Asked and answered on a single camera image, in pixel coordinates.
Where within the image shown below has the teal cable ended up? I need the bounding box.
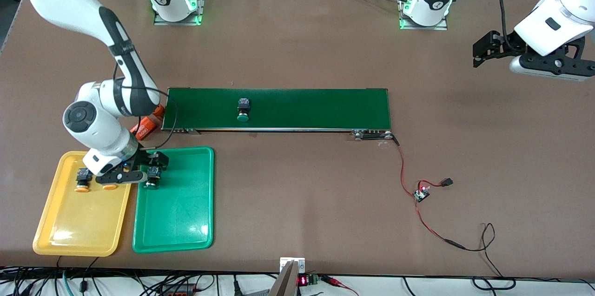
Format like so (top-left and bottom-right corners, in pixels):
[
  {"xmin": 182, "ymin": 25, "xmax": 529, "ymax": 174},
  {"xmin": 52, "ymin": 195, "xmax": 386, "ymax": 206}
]
[{"xmin": 62, "ymin": 268, "xmax": 76, "ymax": 296}]

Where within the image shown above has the green conveyor belt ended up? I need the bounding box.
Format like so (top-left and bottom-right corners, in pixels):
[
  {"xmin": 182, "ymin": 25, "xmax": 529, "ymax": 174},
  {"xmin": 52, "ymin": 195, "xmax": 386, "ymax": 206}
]
[{"xmin": 161, "ymin": 87, "xmax": 396, "ymax": 141}]

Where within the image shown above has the green plastic tray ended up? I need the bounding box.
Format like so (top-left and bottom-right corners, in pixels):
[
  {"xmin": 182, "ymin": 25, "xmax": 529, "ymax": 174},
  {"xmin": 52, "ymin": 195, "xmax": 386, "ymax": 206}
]
[{"xmin": 132, "ymin": 146, "xmax": 215, "ymax": 254}]

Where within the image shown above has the red clip lead cable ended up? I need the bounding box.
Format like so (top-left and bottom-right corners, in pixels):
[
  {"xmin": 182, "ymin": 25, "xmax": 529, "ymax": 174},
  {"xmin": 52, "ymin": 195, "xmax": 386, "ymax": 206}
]
[{"xmin": 320, "ymin": 276, "xmax": 359, "ymax": 296}]

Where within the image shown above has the grey metal camera mount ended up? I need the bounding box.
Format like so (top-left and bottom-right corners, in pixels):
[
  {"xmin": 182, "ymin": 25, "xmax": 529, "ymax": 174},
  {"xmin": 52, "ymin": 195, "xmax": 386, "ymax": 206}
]
[{"xmin": 269, "ymin": 257, "xmax": 306, "ymax": 296}]

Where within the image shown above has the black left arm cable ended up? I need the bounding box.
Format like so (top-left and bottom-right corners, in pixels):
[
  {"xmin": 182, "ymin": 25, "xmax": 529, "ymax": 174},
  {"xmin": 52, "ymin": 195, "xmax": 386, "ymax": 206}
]
[{"xmin": 498, "ymin": 0, "xmax": 526, "ymax": 53}]

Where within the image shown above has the orange power strip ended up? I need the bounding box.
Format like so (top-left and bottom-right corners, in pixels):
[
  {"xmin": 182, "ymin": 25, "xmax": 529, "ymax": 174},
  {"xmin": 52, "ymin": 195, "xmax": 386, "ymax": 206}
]
[{"xmin": 159, "ymin": 284, "xmax": 197, "ymax": 296}]

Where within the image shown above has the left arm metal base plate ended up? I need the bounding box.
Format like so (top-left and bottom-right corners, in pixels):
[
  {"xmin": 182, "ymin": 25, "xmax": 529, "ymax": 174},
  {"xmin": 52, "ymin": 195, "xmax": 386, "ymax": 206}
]
[{"xmin": 399, "ymin": 0, "xmax": 448, "ymax": 31}]

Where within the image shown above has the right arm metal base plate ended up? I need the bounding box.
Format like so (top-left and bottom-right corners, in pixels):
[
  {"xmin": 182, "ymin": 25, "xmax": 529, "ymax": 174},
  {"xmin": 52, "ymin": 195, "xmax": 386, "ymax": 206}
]
[{"xmin": 153, "ymin": 0, "xmax": 208, "ymax": 26}]

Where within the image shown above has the yellow plastic tray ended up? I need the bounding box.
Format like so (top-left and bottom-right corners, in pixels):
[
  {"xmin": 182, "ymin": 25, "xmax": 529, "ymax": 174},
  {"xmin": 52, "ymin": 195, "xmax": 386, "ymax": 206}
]
[{"xmin": 33, "ymin": 151, "xmax": 137, "ymax": 257}]

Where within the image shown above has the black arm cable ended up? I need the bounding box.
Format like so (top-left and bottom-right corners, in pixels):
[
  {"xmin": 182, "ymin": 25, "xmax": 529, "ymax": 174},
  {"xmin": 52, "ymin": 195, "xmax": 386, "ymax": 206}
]
[
  {"xmin": 113, "ymin": 61, "xmax": 178, "ymax": 150},
  {"xmin": 498, "ymin": 0, "xmax": 526, "ymax": 53}
]

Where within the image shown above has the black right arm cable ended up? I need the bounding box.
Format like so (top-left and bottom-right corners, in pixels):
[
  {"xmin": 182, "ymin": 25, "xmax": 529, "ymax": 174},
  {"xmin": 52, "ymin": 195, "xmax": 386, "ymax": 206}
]
[{"xmin": 113, "ymin": 61, "xmax": 178, "ymax": 150}]

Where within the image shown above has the green mushroom push button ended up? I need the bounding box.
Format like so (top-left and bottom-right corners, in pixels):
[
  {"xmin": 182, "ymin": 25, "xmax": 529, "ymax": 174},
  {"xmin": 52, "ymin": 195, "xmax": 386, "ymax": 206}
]
[
  {"xmin": 236, "ymin": 98, "xmax": 251, "ymax": 123},
  {"xmin": 143, "ymin": 166, "xmax": 162, "ymax": 190}
]

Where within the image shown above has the red and black power cable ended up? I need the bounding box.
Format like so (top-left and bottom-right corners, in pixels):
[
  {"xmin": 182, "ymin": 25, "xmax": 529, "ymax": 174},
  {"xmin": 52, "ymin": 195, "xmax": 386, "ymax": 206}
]
[{"xmin": 392, "ymin": 133, "xmax": 516, "ymax": 290}]

